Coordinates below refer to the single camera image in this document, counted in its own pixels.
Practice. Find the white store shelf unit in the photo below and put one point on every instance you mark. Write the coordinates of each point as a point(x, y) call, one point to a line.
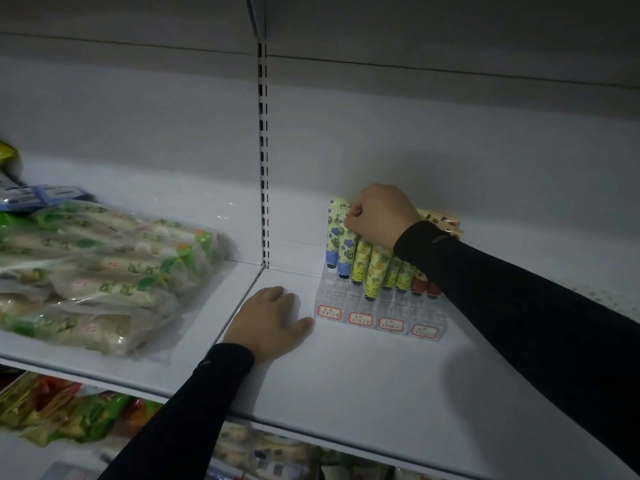
point(350, 134)

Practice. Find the clear bag of green sweets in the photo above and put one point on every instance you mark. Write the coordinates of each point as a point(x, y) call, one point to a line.
point(100, 279)

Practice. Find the clear acrylic display rack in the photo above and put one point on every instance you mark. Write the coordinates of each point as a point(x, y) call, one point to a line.
point(390, 314)

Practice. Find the pile of white sweet bags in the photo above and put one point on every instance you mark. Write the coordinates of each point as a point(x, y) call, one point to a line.
point(260, 452)

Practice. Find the person's right hand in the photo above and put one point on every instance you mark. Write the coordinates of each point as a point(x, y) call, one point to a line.
point(382, 214)

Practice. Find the blue white packet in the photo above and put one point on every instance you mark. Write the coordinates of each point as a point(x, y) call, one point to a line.
point(45, 197)

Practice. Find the person's right forearm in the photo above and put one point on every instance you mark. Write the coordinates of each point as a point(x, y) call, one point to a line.
point(525, 314)

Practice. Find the row of cream tubes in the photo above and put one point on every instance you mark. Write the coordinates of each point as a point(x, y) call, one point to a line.
point(442, 220)

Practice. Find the person's left hand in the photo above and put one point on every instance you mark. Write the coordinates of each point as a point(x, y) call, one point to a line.
point(267, 324)

